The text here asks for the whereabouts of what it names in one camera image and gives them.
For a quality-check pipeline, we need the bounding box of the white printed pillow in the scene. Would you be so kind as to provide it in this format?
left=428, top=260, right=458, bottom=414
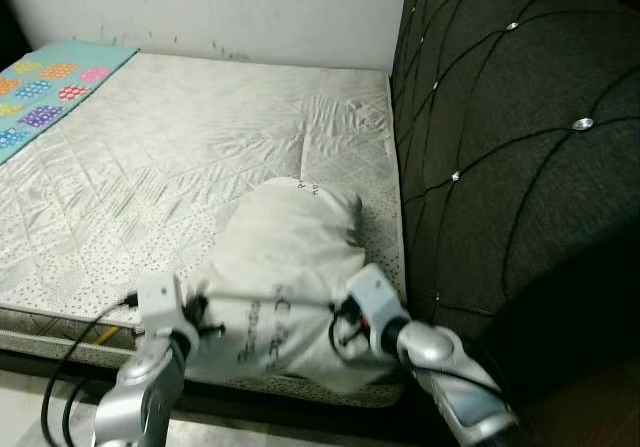
left=185, top=177, right=406, bottom=396

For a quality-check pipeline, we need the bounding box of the quilted white mattress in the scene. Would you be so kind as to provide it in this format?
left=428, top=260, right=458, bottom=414
left=0, top=52, right=406, bottom=408

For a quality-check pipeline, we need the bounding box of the black tufted headboard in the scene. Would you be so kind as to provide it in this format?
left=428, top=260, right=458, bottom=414
left=388, top=0, right=640, bottom=398

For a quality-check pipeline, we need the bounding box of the teal patchwork dotted blanket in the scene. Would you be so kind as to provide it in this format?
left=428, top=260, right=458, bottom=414
left=0, top=42, right=139, bottom=163

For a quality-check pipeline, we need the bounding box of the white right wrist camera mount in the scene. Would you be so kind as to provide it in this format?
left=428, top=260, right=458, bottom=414
left=345, top=264, right=411, bottom=333

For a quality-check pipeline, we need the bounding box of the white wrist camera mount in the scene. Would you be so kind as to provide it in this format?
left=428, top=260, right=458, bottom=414
left=345, top=264, right=411, bottom=333
left=135, top=274, right=191, bottom=333

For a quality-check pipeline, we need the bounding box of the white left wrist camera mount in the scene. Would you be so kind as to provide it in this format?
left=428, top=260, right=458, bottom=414
left=135, top=274, right=191, bottom=333

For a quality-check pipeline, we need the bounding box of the black left wrist camera cable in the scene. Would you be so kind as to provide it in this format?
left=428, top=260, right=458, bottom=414
left=40, top=292, right=141, bottom=447

